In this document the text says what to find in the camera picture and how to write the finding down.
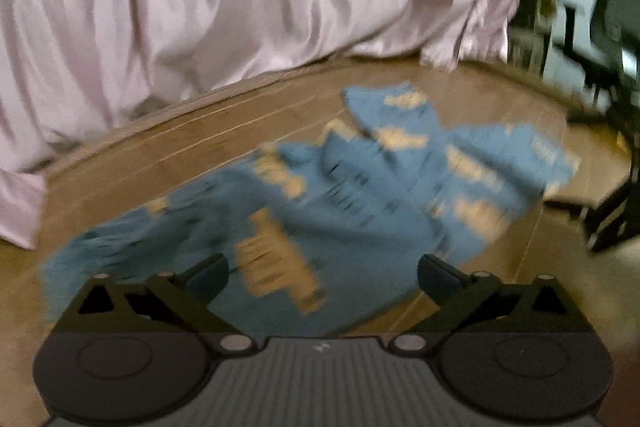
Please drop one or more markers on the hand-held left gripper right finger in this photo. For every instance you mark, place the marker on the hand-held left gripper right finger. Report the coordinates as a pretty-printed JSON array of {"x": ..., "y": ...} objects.
[{"x": 436, "y": 277}]

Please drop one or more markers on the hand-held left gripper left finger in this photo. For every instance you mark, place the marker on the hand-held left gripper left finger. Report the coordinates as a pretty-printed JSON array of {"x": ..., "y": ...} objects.
[{"x": 209, "y": 275}]

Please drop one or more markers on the black office chair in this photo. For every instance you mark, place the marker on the black office chair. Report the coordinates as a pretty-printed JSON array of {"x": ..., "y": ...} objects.
[{"x": 612, "y": 22}]

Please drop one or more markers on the blue pants with yellow print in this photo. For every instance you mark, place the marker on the blue pants with yellow print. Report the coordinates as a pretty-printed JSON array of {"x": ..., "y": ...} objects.
[{"x": 350, "y": 187}]

